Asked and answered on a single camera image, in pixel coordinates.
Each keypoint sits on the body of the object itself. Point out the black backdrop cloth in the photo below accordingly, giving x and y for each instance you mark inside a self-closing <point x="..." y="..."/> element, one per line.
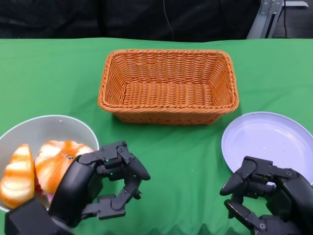
<point x="73" y="19"/>

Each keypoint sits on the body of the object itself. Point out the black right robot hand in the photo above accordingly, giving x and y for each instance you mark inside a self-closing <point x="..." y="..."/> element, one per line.
<point x="293" y="195"/>

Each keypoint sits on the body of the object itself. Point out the lavender plate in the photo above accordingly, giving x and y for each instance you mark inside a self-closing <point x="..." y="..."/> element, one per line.
<point x="264" y="139"/>

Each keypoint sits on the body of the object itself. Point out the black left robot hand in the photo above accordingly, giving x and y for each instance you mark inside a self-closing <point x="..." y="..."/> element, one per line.
<point x="73" y="191"/>

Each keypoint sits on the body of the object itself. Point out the pale green bowl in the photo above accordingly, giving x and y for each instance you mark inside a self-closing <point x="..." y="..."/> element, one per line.
<point x="49" y="129"/>

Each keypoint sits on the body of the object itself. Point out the orange wicker basket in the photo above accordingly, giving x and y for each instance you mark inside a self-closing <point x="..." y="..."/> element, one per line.
<point x="168" y="98"/>

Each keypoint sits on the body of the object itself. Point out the oblong orange striped bread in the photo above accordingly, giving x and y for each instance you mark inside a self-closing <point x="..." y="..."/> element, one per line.
<point x="18" y="178"/>

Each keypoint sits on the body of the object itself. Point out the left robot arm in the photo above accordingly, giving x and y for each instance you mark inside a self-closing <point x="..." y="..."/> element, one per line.
<point x="24" y="218"/>

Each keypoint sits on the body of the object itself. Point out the round orange striped bread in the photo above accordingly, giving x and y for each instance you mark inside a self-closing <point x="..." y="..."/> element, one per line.
<point x="52" y="164"/>

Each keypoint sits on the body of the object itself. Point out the grey metal stand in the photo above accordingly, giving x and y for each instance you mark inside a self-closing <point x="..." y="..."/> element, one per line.
<point x="259" y="22"/>

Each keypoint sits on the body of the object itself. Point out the green tablecloth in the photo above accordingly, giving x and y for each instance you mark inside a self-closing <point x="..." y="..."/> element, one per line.
<point x="49" y="73"/>

